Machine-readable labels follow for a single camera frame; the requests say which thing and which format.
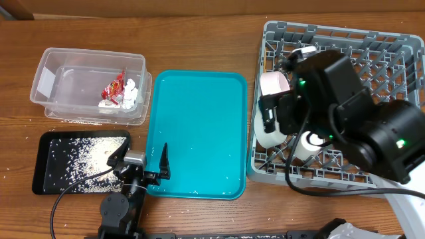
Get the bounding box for pink bowl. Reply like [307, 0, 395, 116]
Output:
[260, 71, 290, 96]

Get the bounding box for teal serving tray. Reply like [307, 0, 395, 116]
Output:
[146, 70, 248, 200]

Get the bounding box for red foil wrapper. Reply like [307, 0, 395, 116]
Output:
[101, 70, 126, 105]

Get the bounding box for white cup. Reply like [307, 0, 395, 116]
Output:
[294, 131, 324, 161]

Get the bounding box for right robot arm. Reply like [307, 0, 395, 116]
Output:
[258, 50, 424, 238]

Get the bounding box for clear plastic bin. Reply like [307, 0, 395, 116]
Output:
[30, 48, 152, 125]

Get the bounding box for white napkin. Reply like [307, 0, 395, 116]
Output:
[98, 78, 138, 109]

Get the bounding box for grey dishwasher rack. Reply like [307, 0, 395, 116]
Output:
[246, 21, 424, 191]

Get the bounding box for black tray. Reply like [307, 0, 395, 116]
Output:
[32, 130, 131, 195]

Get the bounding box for grey bowl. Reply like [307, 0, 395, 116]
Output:
[254, 110, 287, 149]

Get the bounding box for black rail at bottom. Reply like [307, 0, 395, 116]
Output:
[145, 230, 331, 239]

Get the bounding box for spilled rice pile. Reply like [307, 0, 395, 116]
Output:
[42, 137, 126, 194]

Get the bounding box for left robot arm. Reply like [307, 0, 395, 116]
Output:
[49, 139, 171, 238]

